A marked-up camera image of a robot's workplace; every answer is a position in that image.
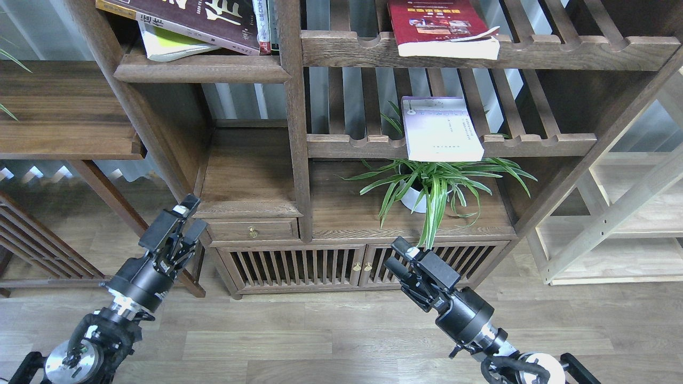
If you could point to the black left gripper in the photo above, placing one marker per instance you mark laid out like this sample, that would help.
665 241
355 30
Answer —
141 284

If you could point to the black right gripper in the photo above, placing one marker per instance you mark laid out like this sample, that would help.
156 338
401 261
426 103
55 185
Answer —
462 314

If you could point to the yellow green paperback book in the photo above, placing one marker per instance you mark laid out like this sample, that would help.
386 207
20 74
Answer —
163 46

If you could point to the maroon book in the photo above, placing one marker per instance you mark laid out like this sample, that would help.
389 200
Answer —
228 24

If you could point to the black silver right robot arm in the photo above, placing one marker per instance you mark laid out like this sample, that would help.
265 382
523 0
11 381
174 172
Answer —
501 362

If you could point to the light wooden shelf rack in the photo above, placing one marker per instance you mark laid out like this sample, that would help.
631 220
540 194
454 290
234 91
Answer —
622 223

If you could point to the white plant pot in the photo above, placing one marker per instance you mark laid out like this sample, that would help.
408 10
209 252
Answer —
411 198

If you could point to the green spider plant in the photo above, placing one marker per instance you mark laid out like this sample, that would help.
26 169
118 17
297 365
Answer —
462 177

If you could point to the white purple paperback book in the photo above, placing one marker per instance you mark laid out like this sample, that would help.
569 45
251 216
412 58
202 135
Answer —
439 129

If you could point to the dark wooden bookshelf cabinet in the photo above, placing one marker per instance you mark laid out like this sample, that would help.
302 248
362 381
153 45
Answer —
269 141

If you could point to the dark wooden side table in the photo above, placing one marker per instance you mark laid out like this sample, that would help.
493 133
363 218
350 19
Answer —
68 112

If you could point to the white red upright book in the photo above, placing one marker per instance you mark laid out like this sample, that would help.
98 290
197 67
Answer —
260 8

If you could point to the red paperback book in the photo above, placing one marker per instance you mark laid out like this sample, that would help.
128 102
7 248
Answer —
442 29

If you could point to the dark green upright book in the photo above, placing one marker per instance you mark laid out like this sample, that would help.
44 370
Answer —
274 32

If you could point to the green leaves at left edge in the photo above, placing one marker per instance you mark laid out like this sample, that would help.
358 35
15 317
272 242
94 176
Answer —
20 64

